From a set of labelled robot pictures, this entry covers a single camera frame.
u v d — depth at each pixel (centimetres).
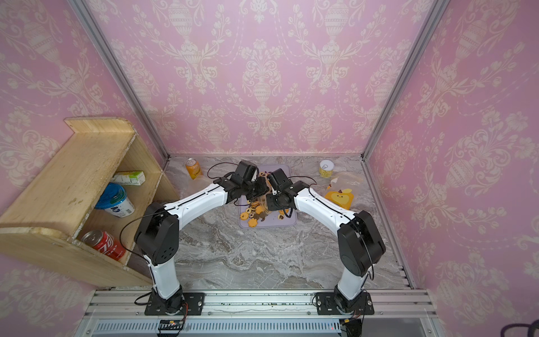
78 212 51
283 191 64
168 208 51
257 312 73
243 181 70
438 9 68
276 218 96
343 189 100
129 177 78
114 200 66
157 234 48
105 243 58
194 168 103
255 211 97
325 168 109
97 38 76
